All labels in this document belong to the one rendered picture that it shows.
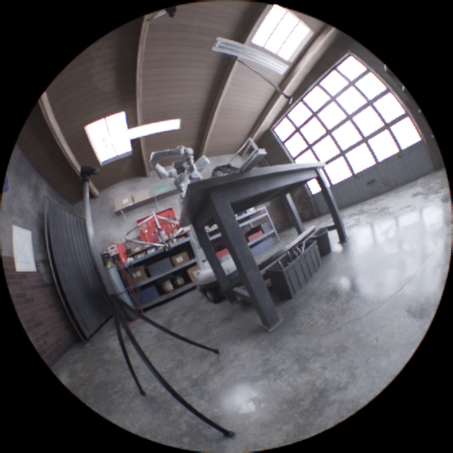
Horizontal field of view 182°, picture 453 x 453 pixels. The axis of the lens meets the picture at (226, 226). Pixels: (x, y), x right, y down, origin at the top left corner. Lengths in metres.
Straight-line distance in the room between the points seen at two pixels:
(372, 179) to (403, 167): 0.82
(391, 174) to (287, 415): 3.56
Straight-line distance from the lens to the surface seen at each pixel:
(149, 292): 2.45
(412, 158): 3.64
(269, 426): 0.64
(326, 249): 1.54
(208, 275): 1.42
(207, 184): 0.65
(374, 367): 0.67
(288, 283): 1.03
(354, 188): 3.61
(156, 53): 2.47
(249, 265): 0.71
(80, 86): 2.59
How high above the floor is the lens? 0.61
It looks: 3 degrees up
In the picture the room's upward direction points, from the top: 24 degrees counter-clockwise
